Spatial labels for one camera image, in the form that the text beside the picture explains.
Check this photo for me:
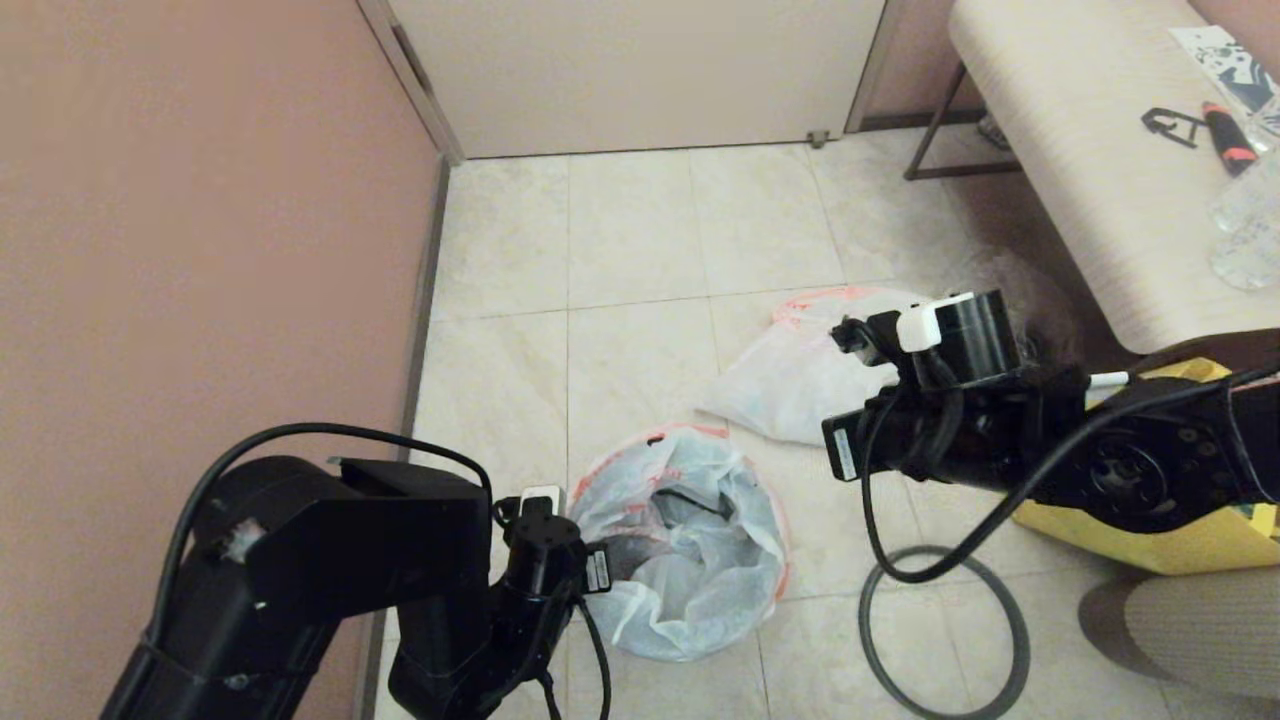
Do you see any fresh white red-print trash bag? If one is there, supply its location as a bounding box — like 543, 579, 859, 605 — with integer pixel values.
567, 425, 791, 663

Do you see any used white red-print trash bag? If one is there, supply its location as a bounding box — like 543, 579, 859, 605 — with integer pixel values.
697, 285, 941, 446

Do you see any grey bin retaining ring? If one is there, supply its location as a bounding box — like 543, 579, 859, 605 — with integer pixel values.
858, 545, 1031, 720

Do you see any clear bag of dark parts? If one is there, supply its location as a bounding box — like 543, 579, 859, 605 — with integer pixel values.
955, 250, 1083, 369

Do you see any yellow fabric tote bag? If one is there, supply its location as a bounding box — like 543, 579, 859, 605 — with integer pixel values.
1012, 358, 1280, 577

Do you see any light wood-grain table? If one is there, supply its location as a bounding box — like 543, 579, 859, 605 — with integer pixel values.
903, 0, 1280, 356

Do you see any white ribbed cylinder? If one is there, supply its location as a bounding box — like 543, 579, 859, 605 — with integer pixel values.
1078, 570, 1280, 701

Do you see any clear plastic bottle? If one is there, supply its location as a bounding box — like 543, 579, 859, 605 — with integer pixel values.
1208, 215, 1280, 294
1208, 150, 1280, 236

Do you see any black hook clip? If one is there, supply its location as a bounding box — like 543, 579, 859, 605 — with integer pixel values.
1140, 108, 1204, 151

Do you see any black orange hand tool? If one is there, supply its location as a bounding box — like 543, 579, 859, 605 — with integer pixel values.
1200, 102, 1258, 179

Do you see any printed black white paper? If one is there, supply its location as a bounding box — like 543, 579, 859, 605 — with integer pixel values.
1168, 26, 1280, 116

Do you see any white door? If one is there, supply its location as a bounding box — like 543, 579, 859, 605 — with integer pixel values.
385, 0, 886, 161

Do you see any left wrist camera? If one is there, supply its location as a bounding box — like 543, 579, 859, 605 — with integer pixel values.
495, 485, 591, 603

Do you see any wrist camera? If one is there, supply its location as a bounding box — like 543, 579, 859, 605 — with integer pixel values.
495, 485, 591, 603
830, 290, 1023, 387

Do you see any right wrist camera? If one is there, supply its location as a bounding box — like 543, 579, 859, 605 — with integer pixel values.
830, 290, 1023, 387

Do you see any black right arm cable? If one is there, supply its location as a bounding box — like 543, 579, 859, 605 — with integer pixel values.
860, 368, 1280, 585

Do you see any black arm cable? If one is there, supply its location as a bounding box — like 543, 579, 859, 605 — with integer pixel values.
148, 423, 613, 720
860, 368, 1280, 585

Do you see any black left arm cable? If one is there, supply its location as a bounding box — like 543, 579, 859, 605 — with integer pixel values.
148, 423, 613, 720

